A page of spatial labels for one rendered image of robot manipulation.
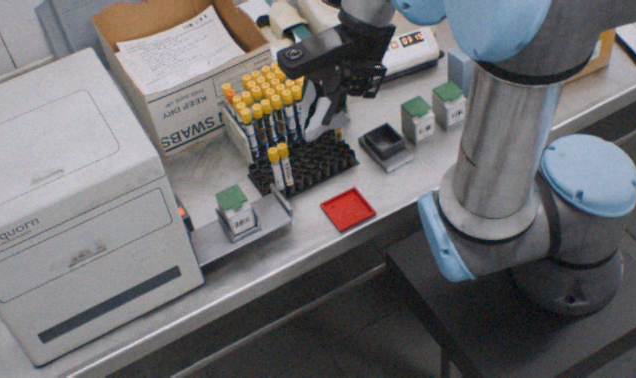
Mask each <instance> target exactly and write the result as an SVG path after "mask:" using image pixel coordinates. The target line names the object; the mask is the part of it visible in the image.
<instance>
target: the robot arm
mask: <svg viewBox="0 0 636 378"><path fill-rule="evenodd" d="M396 10H397V11H398V12H399V13H401V14H402V15H403V16H404V17H405V18H406V19H407V20H408V21H409V23H411V24H413V25H416V26H419V27H431V26H435V25H437V24H441V23H442V20H444V19H445V18H446V17H447V19H448V24H449V27H450V30H451V33H452V35H453V37H454V40H455V41H456V43H457V45H458V46H459V49H460V50H461V51H462V52H463V53H464V54H466V55H467V56H468V57H470V58H471V59H472V60H473V62H474V66H473V72H472V79H471V85H470V90H469V96H468V103H467V109H466V114H464V120H463V127H462V133H461V138H460V144H459V150H458V157H457V162H455V163H454V164H453V165H451V166H450V167H449V168H448V170H447V171H446V172H445V174H444V175H443V177H442V181H441V184H440V189H438V190H435V191H434V190H429V191H428V193H425V194H422V195H421V196H420V197H419V199H418V207H419V212H420V216H421V220H422V224H423V227H424V230H425V234H426V237H427V240H428V243H429V245H430V248H431V251H432V253H433V256H434V259H435V261H436V264H437V266H438V268H440V270H441V271H442V273H443V275H444V276H445V277H446V278H447V279H448V280H450V281H460V280H466V279H470V278H471V279H476V278H477V277H478V276H481V275H484V274H488V273H492V272H496V271H499V270H503V269H506V268H510V271H511V275H512V278H513V281H514V284H515V285H516V287H517V289H519V290H520V291H521V293H522V294H523V295H524V296H525V297H526V298H527V299H529V300H530V301H531V302H532V303H534V304H536V305H537V306H539V307H541V308H543V310H546V311H549V312H552V313H555V314H560V315H569V316H575V315H584V314H589V313H592V312H595V311H598V309H600V308H602V307H603V306H605V305H606V304H607V303H609V302H610V301H611V300H612V298H613V297H614V296H615V294H616V292H617V290H618V288H619V285H620V281H621V278H623V274H624V261H623V255H621V252H620V250H619V243H620V241H621V238H623V235H624V232H625V228H626V225H627V222H628V220H629V217H630V214H631V211H632V210H633V209H634V207H635V204H636V167H635V165H634V163H633V162H632V160H631V159H630V158H629V156H628V155H627V154H626V152H625V151H624V150H622V149H620V148H619V147H617V146H616V145H614V144H613V143H611V142H606V141H604V140H602V139H601V138H599V137H594V136H589V135H570V136H564V137H561V138H559V139H557V140H555V141H554V142H552V143H551V144H550V145H549V147H548V148H547V149H546V150H545V152H544V154H542V150H544V147H545V144H546V141H547V138H548V135H549V132H550V129H551V124H552V121H553V118H554V115H555V112H556V109H557V106H558V103H559V99H560V96H561V93H562V90H563V86H564V83H565V82H566V81H568V80H571V79H573V78H574V77H576V76H577V74H578V73H580V72H581V71H582V70H583V69H584V68H585V67H586V65H587V64H588V63H589V61H590V59H591V57H592V55H593V52H594V48H596V45H597V43H598V40H599V37H600V35H601V34H602V33H603V32H605V31H608V30H611V29H615V28H619V27H623V26H627V25H632V24H635V22H636V0H342V3H341V8H340V11H339V14H338V19H339V20H340V21H341V23H342V24H339V25H337V26H335V27H331V28H329V29H327V30H324V31H322V32H320V33H318V34H315V35H313V36H311V37H309V38H305V39H303V40H301V41H298V42H296V43H294V44H292V45H289V46H287V47H285V49H282V50H279V51H277V52H276V60H277V66H278V68H279V69H280V70H282V71H283V72H284V73H285V75H286V77H287V78H288V79H289V80H291V81H295V80H297V79H300V78H302V77H304V78H303V83H302V91H301V101H300V102H301V127H302V134H303V139H304V140H306V142H311V141H313V140H315V139H317V138H318V137H319V136H320V135H321V134H323V132H325V131H329V130H333V129H338V128H341V127H344V125H345V124H346V123H347V122H348V119H349V116H348V115H347V114H346V113H344V112H343V111H342V110H343V108H344V106H345V104H346V101H347V95H350V96H362V95H363V94H364V95H363V98H375V97H376V94H377V92H378V90H379V88H380V85H381V83H382V81H383V79H384V76H385V73H387V71H388V68H387V67H385V66H384V65H383V64H382V60H383V58H384V55H385V53H387V51H388V47H389V45H390V43H391V40H392V38H393V36H394V34H395V31H396V29H397V27H396V26H395V25H393V24H391V21H392V19H393V16H394V14H395V12H396ZM375 66H380V67H375ZM374 77H381V78H380V80H379V82H378V85H377V87H376V89H375V91H369V90H371V88H372V86H373V84H372V81H373V79H374ZM370 78H371V79H370ZM369 80H370V81H369ZM365 89H366V90H365ZM364 92H365V93H364ZM541 154H542V157H541ZM540 157H541V162H539V160H540Z"/></svg>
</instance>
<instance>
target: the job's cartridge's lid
mask: <svg viewBox="0 0 636 378"><path fill-rule="evenodd" d="M215 196H216V198H217V199H218V201H219V202H220V204H221V206H222V208H223V209H224V211H227V210H230V209H232V208H233V209H234V211H235V210H237V209H239V208H241V207H243V204H242V202H244V201H246V200H248V199H247V197H246V196H245V194H244V193H243V191H242V190H241V188H240V187H239V185H238V184H236V185H234V186H232V187H230V188H226V189H224V190H222V191H220V192H218V193H216V194H215Z"/></svg>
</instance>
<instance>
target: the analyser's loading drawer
mask: <svg viewBox="0 0 636 378"><path fill-rule="evenodd" d="M270 187H271V191H272V193H270V194H268V195H266V196H264V197H262V198H260V199H258V200H256V201H253V202H251V203H249V204H250V206H251V209H252V213H253V216H254V220H256V224H257V226H256V227H253V228H251V229H249V230H247V232H245V233H243V234H241V235H239V236H237V237H235V238H234V235H233V232H232V229H231V228H230V226H228V224H227V223H226V221H225V220H224V218H223V217H222V215H221V214H220V212H219V211H218V209H216V208H215V211H216V214H217V218H218V219H217V220H215V221H213V222H211V223H209V224H206V225H204V226H201V227H199V228H197V229H195V230H193V232H191V233H190V235H191V238H192V239H190V240H191V242H192V245H193V248H194V251H195V254H196V256H197V260H198V263H199V266H203V265H205V264H207V263H209V262H211V261H213V260H215V259H217V258H219V256H221V255H223V254H225V253H228V252H231V251H233V250H235V249H237V248H239V247H241V246H243V245H245V244H247V243H249V242H251V241H253V240H256V239H258V238H260V237H262V236H264V235H266V234H268V233H270V232H272V230H274V229H276V228H278V227H280V226H283V225H285V224H287V223H289V222H290V223H291V225H292V226H294V225H295V219H294V214H293V210H292V208H291V206H290V205H289V203H288V201H287V200H286V199H285V197H284V196H283V195H282V193H280V192H279V191H278V189H277V188H276V187H275V185H274V184H271V185H270Z"/></svg>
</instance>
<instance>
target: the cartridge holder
mask: <svg viewBox="0 0 636 378"><path fill-rule="evenodd" d="M357 139H358V143H359V144H361V145H362V146H363V147H364V148H365V149H366V150H367V151H368V153H369V155H370V156H371V157H372V158H373V159H374V160H375V161H376V162H377V163H378V164H379V165H380V166H381V167H382V168H383V169H384V170H385V171H386V172H390V171H391V170H393V169H395V168H397V167H399V166H401V165H402V164H404V163H406V162H408V161H410V160H412V159H414V154H412V153H411V151H410V150H409V149H408V148H407V147H406V145H405V139H404V138H403V137H402V136H401V135H400V134H399V133H398V132H397V131H396V130H395V129H394V128H393V127H392V125H391V124H390V123H389V122H385V123H383V124H381V125H379V127H377V128H375V129H373V130H371V131H369V132H368V133H366V134H364V135H363V136H362V137H359V138H357Z"/></svg>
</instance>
